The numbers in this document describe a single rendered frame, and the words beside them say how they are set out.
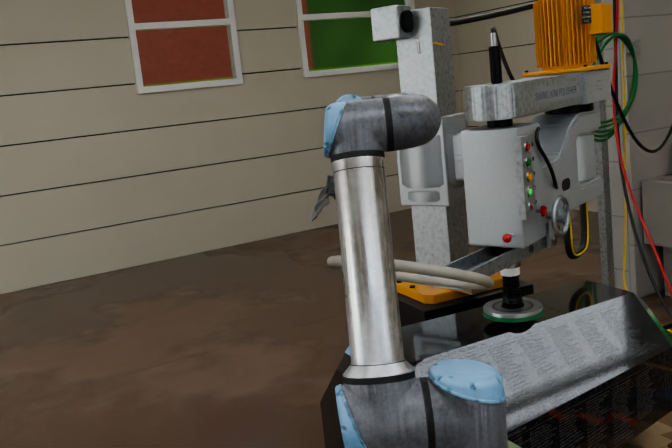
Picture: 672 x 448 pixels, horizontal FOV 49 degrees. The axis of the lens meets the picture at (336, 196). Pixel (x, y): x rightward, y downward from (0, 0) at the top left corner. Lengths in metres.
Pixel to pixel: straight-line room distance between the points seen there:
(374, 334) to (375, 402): 0.13
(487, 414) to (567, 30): 1.97
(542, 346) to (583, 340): 0.18
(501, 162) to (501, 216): 0.19
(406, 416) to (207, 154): 7.30
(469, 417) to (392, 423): 0.15
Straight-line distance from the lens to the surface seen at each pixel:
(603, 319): 2.98
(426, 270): 1.94
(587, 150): 3.24
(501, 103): 2.55
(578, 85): 3.08
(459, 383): 1.50
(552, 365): 2.74
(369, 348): 1.51
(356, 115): 1.54
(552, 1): 3.18
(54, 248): 8.33
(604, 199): 5.31
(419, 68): 3.43
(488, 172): 2.61
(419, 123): 1.57
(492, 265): 2.51
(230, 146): 8.74
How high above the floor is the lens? 1.75
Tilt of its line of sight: 9 degrees down
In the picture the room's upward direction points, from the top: 6 degrees counter-clockwise
